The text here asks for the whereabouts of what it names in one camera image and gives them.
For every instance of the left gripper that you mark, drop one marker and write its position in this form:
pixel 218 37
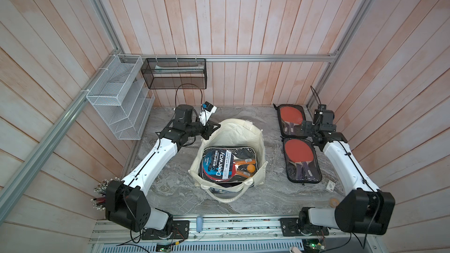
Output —
pixel 208 127

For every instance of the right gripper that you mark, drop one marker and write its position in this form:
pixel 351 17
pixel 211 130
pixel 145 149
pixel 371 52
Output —
pixel 306 126

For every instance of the red paddle case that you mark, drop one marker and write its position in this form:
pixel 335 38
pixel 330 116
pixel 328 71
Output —
pixel 290 119
pixel 301 161

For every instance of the canvas tote bag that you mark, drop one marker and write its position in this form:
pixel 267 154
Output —
pixel 232 133

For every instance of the Deerway paddle set pack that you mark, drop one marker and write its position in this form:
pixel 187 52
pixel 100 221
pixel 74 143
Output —
pixel 223 165

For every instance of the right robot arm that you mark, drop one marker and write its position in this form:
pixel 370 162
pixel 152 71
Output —
pixel 365 208

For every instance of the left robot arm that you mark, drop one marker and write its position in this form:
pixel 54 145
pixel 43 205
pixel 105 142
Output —
pixel 125 200

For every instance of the small white tag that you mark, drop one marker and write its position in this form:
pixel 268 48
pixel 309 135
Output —
pixel 330 186

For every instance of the black mesh basket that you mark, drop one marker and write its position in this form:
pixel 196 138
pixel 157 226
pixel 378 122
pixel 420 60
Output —
pixel 175 73

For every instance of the small blue cylinder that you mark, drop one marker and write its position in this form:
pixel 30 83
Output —
pixel 199 224

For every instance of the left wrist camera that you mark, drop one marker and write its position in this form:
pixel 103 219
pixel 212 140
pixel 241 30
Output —
pixel 206 110

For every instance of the white wire mesh shelf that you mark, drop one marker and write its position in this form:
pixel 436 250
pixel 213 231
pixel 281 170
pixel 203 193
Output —
pixel 120 97

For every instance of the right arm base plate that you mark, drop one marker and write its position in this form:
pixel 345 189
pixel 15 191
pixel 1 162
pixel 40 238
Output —
pixel 295 227

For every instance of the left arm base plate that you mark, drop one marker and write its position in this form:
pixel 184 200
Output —
pixel 177 230

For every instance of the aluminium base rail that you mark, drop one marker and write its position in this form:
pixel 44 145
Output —
pixel 229 233

